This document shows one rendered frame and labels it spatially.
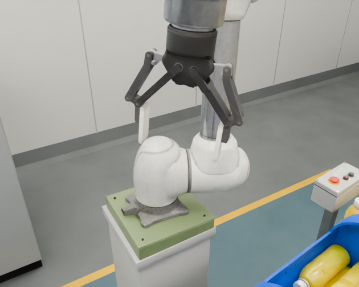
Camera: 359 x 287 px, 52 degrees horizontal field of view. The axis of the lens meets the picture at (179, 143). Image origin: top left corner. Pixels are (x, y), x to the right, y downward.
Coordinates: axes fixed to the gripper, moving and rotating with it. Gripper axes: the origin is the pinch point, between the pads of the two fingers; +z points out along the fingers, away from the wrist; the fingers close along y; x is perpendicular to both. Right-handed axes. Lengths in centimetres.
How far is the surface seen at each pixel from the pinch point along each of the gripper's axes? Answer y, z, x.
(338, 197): -46, 47, -68
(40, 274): 101, 166, -79
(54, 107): 167, 112, -200
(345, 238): -46, 46, -45
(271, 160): -28, 144, -253
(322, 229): -47, 71, -78
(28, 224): 105, 125, -79
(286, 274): -30, 50, -27
